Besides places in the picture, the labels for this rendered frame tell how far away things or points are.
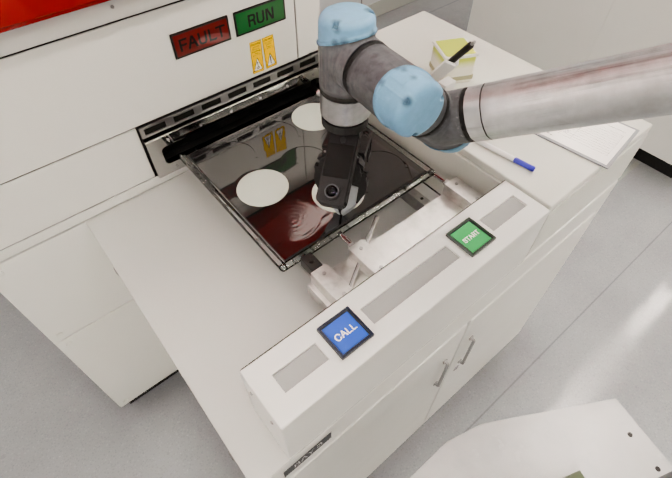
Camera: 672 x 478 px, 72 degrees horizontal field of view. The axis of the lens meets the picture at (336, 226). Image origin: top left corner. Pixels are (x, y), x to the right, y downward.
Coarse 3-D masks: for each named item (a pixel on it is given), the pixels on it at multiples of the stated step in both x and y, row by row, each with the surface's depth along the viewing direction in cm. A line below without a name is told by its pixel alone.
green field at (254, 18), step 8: (280, 0) 92; (256, 8) 90; (264, 8) 91; (272, 8) 92; (280, 8) 93; (240, 16) 89; (248, 16) 90; (256, 16) 91; (264, 16) 92; (272, 16) 93; (280, 16) 94; (240, 24) 90; (248, 24) 91; (256, 24) 92; (264, 24) 93; (240, 32) 91
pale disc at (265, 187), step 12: (240, 180) 90; (252, 180) 90; (264, 180) 90; (276, 180) 90; (240, 192) 88; (252, 192) 88; (264, 192) 88; (276, 192) 88; (252, 204) 86; (264, 204) 86
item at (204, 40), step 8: (208, 24) 85; (216, 24) 86; (224, 24) 88; (192, 32) 84; (200, 32) 85; (208, 32) 86; (216, 32) 87; (224, 32) 88; (176, 40) 83; (184, 40) 84; (192, 40) 85; (200, 40) 86; (208, 40) 87; (216, 40) 88; (176, 48) 84; (184, 48) 85; (192, 48) 86; (200, 48) 87
